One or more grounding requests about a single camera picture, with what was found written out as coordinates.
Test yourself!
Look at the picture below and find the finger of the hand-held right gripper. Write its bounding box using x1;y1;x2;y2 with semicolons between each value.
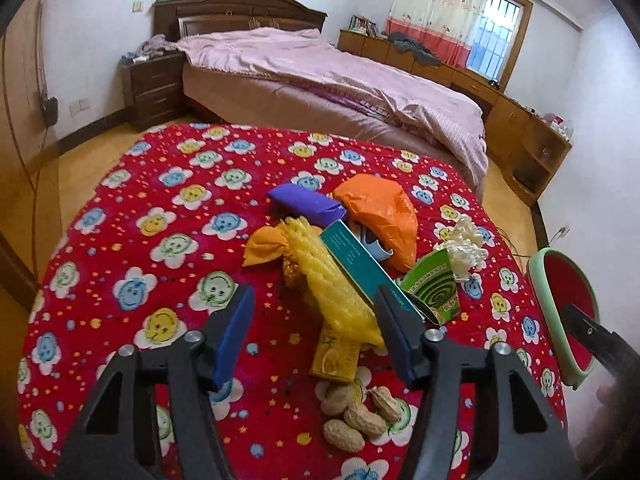
564;305;617;367

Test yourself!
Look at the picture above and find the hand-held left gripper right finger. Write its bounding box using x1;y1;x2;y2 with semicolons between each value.
375;285;583;480

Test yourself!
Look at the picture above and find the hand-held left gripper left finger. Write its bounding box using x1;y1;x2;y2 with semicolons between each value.
57;284;256;480

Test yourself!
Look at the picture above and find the watermelon-shaped bin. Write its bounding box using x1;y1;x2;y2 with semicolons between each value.
529;247;601;391

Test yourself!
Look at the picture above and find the orange plastic bag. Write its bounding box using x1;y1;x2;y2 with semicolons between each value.
332;175;418;271

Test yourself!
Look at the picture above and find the purple plastic packet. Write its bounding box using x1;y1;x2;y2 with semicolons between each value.
268;183;347;228

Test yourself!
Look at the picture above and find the green spiral-print box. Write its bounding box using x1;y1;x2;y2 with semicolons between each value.
400;250;461;326

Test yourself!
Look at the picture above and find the yellow cardboard box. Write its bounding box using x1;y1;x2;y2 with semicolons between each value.
309;327;361;383

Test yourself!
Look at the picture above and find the teal cardboard box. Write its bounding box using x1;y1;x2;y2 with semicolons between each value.
319;220;426;321

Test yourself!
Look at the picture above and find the white blue wrapper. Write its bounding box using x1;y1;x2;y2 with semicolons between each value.
352;225;393;263

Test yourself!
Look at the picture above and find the small orange packet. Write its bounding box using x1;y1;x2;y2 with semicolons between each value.
242;225;291;267

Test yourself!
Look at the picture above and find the yellow foam net sleeve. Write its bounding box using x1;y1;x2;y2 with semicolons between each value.
282;216;386;348

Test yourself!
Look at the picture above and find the white foam net sleeve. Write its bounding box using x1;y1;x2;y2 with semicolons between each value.
440;215;488;283

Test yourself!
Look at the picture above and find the red flower-printed blanket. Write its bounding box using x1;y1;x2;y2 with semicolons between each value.
15;122;571;480

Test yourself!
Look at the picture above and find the long wooden cabinet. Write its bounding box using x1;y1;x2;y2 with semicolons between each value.
337;29;573;208

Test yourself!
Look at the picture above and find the wooden nightstand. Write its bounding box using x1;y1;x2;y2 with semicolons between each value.
119;52;187;133

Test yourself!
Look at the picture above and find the pink quilt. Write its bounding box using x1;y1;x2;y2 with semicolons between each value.
175;27;488;186

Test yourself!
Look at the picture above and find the brown wooden panel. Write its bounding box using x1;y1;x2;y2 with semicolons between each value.
0;0;66;311

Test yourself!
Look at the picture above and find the dark grey cloth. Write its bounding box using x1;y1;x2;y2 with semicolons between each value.
387;32;443;66

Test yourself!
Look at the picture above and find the pile of clothes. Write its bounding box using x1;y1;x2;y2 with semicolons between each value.
134;35;179;62

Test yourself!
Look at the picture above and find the barred window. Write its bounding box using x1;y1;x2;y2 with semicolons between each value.
467;0;524;83

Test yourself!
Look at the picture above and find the wooden bed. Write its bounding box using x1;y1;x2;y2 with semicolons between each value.
152;0;488;201

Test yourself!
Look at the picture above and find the floral curtain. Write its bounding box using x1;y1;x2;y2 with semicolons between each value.
386;0;491;68

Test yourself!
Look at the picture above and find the thin floor cable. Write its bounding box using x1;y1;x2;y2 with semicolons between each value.
495;227;540;262

